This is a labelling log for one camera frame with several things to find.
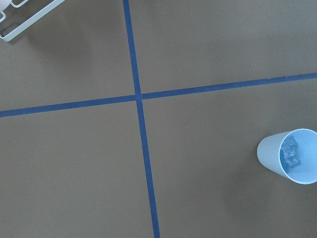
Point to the white wire cup rack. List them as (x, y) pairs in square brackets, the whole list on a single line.
[(18, 15)]

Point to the clear ice cubes pile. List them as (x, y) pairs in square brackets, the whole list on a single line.
[(289, 153)]

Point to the light blue plastic cup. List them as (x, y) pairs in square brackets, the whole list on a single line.
[(268, 153)]

